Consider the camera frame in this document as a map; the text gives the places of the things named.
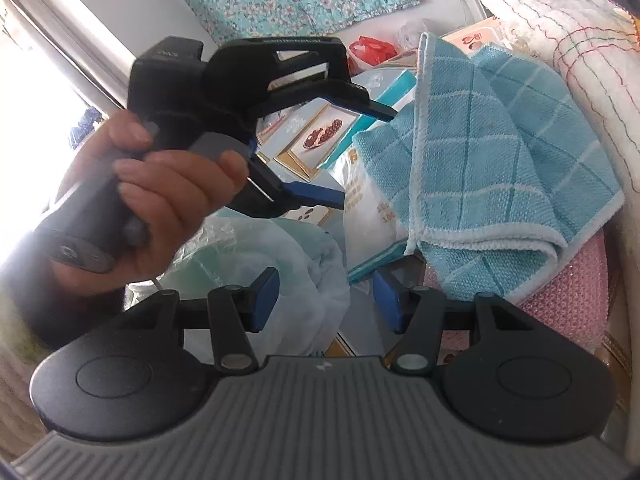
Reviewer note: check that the white striped fleece blanket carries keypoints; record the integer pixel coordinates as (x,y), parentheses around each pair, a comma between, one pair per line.
(594,46)

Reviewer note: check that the pink knitted cloth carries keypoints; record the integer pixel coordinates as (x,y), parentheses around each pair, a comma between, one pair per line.
(575,302)

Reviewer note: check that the red plastic bag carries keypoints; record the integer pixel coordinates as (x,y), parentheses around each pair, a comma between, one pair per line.
(367,52)

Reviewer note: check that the light blue checkered towel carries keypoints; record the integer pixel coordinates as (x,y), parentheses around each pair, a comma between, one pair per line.
(492,171)

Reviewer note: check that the cotton swab bag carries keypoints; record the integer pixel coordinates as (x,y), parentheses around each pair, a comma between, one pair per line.
(373,236)

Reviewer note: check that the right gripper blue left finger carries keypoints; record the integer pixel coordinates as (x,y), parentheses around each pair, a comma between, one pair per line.
(233,311)

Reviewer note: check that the FamilyMart plastic bag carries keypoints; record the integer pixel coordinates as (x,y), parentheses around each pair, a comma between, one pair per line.
(233,250)

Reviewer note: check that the person's left hand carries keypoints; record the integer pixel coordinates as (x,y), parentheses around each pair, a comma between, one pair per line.
(172,192)

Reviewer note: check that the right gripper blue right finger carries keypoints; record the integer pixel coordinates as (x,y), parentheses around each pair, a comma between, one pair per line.
(415,313)

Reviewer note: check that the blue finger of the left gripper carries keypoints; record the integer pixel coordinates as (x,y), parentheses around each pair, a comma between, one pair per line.
(267,196)
(355,98)

